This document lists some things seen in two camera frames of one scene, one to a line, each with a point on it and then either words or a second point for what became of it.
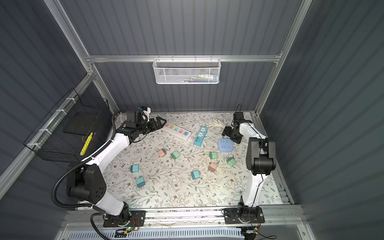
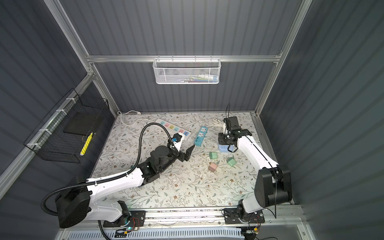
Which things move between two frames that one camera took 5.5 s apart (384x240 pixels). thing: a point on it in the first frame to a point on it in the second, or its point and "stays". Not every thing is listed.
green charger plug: x=213 y=155 stays
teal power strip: x=200 y=136 stays
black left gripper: x=159 y=125 to x=185 y=155
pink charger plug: x=212 y=167 stays
